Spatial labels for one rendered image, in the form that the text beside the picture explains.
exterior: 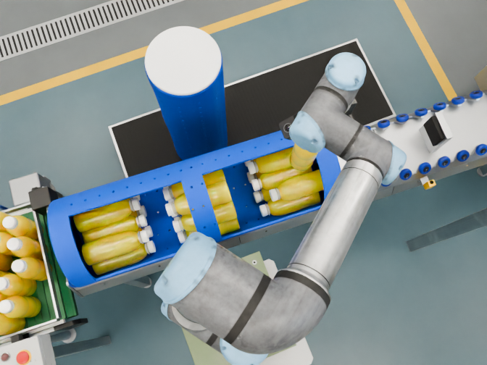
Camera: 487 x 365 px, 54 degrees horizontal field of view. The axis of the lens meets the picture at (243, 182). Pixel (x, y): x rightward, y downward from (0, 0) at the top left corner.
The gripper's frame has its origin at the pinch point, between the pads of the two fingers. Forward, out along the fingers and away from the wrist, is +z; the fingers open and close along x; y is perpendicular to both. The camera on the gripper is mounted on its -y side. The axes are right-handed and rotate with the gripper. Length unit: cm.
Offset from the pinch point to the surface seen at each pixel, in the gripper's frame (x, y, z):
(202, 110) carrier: 41, -21, 56
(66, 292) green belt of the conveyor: -10, -86, 54
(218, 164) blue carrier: 7.2, -23.8, 21.5
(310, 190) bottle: -6.9, 2.0, 31.5
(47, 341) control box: -25, -90, 41
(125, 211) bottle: 4, -55, 30
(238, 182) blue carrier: 7, -18, 47
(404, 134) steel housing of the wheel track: 6, 47, 51
